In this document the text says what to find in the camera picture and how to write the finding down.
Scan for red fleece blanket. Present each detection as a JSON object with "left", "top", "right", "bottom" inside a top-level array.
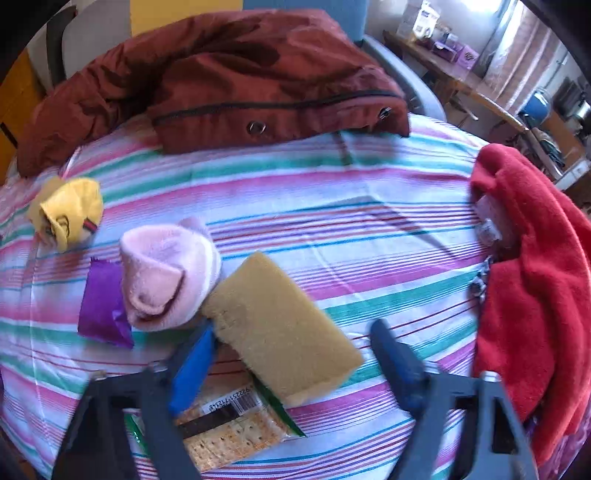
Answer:
[{"left": 470, "top": 144, "right": 590, "bottom": 465}]

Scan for grey yellow blue chair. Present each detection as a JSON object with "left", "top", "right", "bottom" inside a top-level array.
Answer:
[{"left": 45, "top": 1, "right": 446, "bottom": 121}]

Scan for striped bed sheet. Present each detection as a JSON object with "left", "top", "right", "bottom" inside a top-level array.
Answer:
[{"left": 1, "top": 115, "right": 488, "bottom": 479}]

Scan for wooden desk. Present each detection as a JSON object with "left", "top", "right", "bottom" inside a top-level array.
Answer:
[{"left": 383, "top": 30, "right": 563, "bottom": 182}]

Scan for white box on desk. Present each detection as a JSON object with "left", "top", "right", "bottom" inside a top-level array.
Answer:
[{"left": 407, "top": 0, "right": 441, "bottom": 39}]

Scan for purple wrapper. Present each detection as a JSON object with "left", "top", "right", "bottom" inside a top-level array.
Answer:
[{"left": 77, "top": 258, "right": 134, "bottom": 349}]

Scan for cracker packet green ends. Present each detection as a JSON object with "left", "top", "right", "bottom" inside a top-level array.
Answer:
[{"left": 124, "top": 345, "right": 309, "bottom": 474}]

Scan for thick yellow sponge block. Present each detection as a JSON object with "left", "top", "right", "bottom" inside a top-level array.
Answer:
[{"left": 200, "top": 252, "right": 363, "bottom": 408}]

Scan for pink rolled sock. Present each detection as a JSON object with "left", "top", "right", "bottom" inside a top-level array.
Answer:
[{"left": 119, "top": 217, "right": 221, "bottom": 332}]

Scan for purple box on desk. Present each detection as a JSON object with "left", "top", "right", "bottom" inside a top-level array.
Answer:
[{"left": 432, "top": 42, "right": 480, "bottom": 71}]

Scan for yellow rolled sock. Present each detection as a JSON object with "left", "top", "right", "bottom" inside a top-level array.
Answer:
[{"left": 27, "top": 176, "right": 104, "bottom": 252}]

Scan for maroon down jacket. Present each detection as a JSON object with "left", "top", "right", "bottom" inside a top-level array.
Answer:
[{"left": 16, "top": 14, "right": 410, "bottom": 178}]

